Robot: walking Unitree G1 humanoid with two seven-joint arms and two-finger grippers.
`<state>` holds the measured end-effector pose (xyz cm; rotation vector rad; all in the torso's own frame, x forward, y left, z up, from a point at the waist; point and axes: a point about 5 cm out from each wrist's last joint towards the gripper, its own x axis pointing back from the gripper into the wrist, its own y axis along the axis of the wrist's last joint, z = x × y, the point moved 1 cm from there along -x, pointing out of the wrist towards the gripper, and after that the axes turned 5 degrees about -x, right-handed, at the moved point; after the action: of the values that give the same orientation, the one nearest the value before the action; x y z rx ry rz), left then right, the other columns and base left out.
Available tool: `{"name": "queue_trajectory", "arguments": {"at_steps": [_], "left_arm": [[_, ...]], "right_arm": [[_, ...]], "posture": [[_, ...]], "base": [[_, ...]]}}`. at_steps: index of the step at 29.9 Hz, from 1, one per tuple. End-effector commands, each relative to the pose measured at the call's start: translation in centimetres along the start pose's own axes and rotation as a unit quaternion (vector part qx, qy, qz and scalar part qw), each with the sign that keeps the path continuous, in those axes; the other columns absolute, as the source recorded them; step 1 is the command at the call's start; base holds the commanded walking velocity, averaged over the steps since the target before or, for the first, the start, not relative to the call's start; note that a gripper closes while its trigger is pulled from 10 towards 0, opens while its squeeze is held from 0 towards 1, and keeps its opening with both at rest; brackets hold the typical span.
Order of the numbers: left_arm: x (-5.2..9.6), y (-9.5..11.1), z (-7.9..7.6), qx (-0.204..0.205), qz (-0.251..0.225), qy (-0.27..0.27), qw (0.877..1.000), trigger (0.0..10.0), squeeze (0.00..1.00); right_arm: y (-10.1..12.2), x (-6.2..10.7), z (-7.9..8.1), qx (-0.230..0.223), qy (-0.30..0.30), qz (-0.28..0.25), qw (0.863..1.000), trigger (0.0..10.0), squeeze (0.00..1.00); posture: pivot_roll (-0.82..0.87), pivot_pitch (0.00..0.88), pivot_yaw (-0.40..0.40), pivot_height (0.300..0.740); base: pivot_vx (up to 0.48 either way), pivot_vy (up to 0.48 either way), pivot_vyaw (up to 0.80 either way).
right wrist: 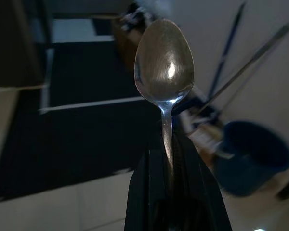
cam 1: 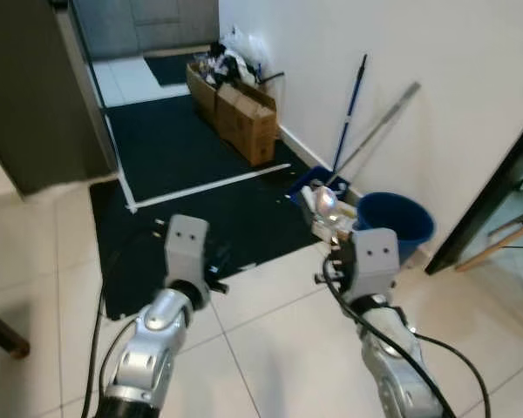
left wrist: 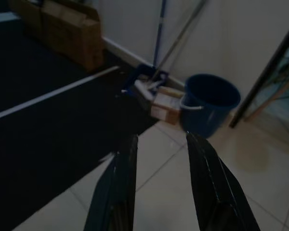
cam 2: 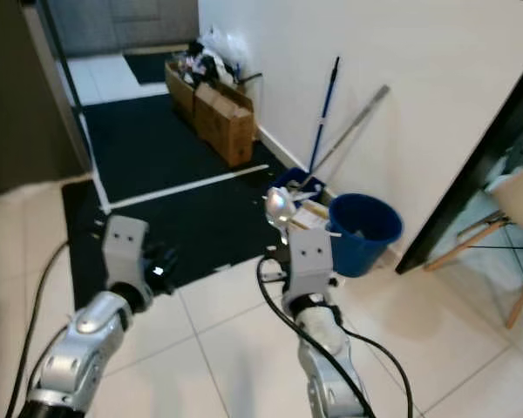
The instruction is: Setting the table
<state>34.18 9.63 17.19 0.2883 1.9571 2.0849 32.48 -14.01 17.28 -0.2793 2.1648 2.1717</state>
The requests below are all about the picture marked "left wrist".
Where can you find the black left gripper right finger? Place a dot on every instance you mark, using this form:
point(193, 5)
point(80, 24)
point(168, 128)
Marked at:
point(214, 183)

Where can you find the thin metal pole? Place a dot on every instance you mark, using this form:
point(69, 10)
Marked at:
point(180, 38)

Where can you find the brown cardboard box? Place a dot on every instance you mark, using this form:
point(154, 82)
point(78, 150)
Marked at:
point(72, 33)
point(26, 14)

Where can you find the small labelled cardboard box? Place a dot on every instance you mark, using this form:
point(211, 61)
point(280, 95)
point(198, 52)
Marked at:
point(165, 109)

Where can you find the white floor strip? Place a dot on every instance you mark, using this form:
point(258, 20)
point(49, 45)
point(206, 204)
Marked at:
point(53, 92)

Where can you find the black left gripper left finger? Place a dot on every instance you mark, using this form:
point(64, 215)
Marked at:
point(115, 187)

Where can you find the blue plastic bucket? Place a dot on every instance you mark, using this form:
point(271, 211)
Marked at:
point(207, 110)

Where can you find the dark floor carpet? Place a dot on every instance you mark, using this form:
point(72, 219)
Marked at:
point(38, 144)

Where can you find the black metal frame bar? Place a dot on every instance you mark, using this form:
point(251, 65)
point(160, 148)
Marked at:
point(262, 74)

